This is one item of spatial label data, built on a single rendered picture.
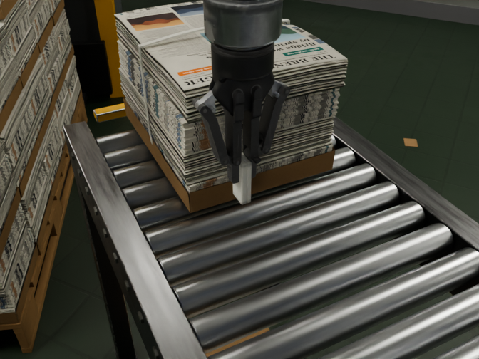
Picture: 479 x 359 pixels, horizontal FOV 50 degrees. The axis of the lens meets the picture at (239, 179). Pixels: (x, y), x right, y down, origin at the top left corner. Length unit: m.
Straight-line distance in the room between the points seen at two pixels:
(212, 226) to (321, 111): 0.27
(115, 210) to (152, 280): 0.18
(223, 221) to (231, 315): 0.20
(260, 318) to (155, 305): 0.15
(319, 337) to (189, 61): 0.45
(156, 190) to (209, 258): 0.20
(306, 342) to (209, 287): 0.16
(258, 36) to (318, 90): 0.30
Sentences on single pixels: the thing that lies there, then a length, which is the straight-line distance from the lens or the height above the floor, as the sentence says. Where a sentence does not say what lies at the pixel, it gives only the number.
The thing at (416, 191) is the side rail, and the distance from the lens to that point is 0.96.
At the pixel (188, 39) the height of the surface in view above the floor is 1.03.
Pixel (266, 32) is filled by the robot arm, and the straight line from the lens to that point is 0.58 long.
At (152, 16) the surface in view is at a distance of 1.02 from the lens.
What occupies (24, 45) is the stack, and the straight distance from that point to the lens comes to 1.93.
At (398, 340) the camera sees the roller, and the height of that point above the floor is 0.80.
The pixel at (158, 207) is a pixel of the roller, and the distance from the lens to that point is 0.88.
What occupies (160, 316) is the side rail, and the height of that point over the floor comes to 0.80.
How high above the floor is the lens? 1.35
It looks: 36 degrees down
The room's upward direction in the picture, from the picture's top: straight up
